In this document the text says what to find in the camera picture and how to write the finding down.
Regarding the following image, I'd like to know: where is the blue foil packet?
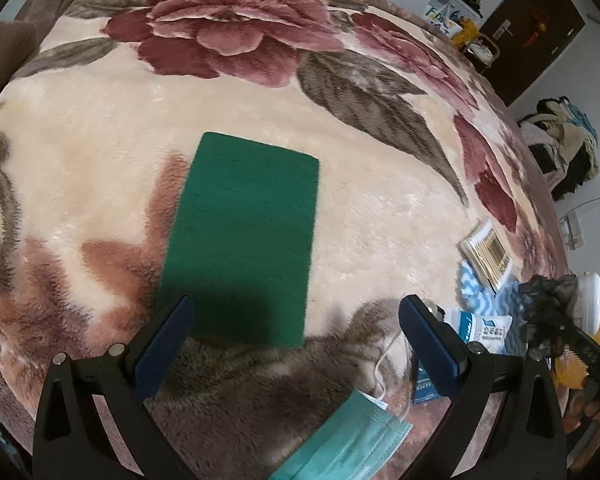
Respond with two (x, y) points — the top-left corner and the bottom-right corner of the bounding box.
(411, 360), (443, 406)

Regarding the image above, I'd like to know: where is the teal face mask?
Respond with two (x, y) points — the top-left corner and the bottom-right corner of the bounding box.
(267, 332), (414, 480)

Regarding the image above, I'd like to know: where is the green scouring pad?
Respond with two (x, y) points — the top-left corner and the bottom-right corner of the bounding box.
(152, 131), (321, 351)

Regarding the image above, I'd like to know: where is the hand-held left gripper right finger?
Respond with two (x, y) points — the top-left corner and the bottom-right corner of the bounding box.
(398, 295), (568, 480)

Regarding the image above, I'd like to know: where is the white printed bag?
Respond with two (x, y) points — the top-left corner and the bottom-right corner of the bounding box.
(425, 0), (463, 36)

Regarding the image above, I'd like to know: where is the floral plush blanket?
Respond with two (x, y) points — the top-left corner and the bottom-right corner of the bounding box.
(0, 0), (577, 480)

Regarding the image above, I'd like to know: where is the white power strip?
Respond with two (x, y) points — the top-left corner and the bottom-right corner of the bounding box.
(562, 212), (586, 250)

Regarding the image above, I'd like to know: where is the yellow bag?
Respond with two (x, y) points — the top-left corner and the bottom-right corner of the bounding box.
(452, 17), (481, 51)

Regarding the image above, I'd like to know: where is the white packet with blue print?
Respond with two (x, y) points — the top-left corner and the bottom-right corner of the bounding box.
(442, 307), (511, 356)

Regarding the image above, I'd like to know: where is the blue white wavy cloth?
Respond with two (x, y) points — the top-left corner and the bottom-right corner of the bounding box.
(455, 260), (531, 357)

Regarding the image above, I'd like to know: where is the dark wooden door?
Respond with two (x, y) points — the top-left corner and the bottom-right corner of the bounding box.
(480, 0), (587, 107)

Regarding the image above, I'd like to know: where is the clear cotton swab box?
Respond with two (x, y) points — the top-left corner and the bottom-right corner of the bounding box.
(457, 220), (515, 293)

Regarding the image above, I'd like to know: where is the pile of clothes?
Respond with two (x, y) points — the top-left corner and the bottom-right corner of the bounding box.
(517, 97), (600, 202)

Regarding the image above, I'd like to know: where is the wooden chair with white cloth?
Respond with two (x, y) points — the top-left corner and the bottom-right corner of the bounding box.
(467, 35), (501, 74)

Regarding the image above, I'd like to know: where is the white plastic jar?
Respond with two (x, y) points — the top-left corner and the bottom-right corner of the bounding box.
(577, 271), (600, 332)

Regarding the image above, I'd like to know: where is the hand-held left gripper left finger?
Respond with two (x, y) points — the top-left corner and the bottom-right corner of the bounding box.
(32, 294), (197, 480)

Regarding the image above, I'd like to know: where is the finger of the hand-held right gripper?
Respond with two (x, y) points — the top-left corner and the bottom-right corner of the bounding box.
(519, 275), (600, 362)

